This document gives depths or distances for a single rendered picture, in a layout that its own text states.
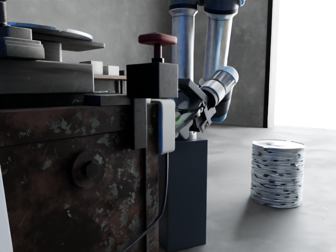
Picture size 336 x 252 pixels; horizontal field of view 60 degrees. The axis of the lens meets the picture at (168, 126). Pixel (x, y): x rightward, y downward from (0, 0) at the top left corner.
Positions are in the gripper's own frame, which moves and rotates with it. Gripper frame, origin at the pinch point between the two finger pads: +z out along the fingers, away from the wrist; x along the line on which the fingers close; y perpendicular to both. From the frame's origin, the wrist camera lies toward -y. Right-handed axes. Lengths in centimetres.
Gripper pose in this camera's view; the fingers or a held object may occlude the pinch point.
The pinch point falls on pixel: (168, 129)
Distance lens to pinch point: 77.7
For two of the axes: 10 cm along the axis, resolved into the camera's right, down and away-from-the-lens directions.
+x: -7.5, -0.8, 6.5
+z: -5.7, 5.8, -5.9
